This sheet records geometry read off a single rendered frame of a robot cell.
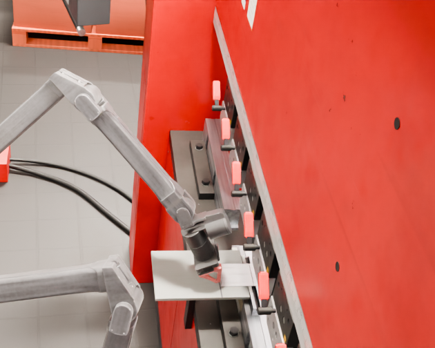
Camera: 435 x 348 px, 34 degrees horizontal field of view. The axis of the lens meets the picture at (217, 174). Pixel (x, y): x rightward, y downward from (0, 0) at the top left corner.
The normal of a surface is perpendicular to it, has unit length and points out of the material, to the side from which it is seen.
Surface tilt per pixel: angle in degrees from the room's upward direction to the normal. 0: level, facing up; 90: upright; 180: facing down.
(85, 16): 90
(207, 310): 0
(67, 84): 68
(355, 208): 90
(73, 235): 0
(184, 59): 90
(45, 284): 63
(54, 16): 90
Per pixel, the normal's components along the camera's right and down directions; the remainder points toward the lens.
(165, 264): 0.13, -0.76
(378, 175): -0.98, -0.01
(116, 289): -0.07, 0.26
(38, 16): 0.04, 0.64
